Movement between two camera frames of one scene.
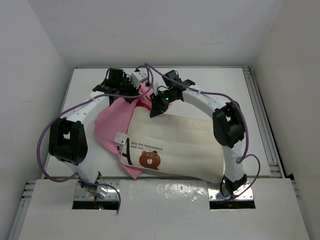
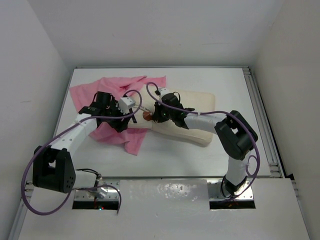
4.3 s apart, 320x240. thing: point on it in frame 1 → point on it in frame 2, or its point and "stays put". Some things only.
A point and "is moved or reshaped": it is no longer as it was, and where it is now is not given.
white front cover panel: (155, 209) stays put
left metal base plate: (81, 194) stays put
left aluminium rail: (24, 204) stays put
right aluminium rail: (275, 167) stays put
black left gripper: (135, 92) → (119, 125)
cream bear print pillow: (173, 145) is moved or reshaped
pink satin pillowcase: (113, 121) → (82, 92)
